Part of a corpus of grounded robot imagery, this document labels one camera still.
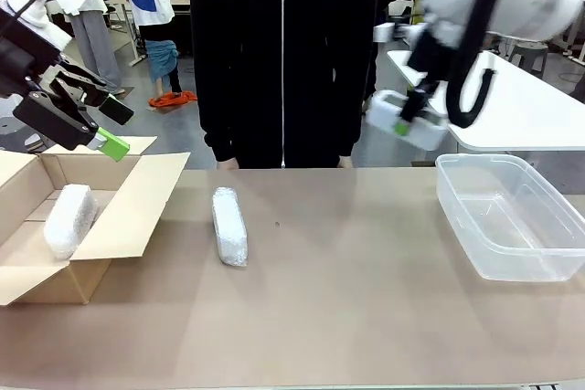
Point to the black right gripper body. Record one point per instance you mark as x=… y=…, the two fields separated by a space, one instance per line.
x=425 y=52

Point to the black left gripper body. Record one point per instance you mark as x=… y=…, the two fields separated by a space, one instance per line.
x=20 y=61

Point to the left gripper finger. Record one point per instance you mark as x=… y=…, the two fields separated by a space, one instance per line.
x=59 y=123
x=91 y=95

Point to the unwrapped white digital clock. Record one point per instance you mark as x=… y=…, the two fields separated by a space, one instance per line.
x=384 y=111

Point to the bubble-wrapped clock with label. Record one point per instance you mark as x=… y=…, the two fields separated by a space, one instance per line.
x=68 y=221

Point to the slim bubble-wrapped clock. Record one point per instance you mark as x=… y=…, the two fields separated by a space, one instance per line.
x=230 y=225

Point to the person's left hand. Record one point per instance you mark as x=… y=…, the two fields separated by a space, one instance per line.
x=346 y=162

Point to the person's right hand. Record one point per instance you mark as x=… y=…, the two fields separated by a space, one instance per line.
x=227 y=164

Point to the grey metal stool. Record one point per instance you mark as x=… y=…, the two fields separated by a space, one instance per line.
x=9 y=127

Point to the bystander in white jacket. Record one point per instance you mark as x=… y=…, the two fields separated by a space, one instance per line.
x=93 y=43

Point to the orange cloth on floor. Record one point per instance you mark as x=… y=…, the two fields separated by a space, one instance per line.
x=173 y=98

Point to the white background table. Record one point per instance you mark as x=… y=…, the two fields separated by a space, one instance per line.
x=516 y=107

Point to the grey stool beside white table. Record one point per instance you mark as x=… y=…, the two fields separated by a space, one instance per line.
x=530 y=54

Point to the open cardboard box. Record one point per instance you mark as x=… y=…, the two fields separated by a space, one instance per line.
x=119 y=225

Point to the person in black hoodie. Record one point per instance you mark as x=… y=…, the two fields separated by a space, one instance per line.
x=283 y=43

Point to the clear plastic container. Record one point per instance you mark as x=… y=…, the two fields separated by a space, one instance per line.
x=512 y=225

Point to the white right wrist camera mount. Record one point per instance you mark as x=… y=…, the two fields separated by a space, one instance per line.
x=388 y=33

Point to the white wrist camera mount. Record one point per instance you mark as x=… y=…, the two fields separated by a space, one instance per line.
x=388 y=33
x=27 y=20

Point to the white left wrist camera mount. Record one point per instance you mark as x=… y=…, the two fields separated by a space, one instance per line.
x=27 y=20

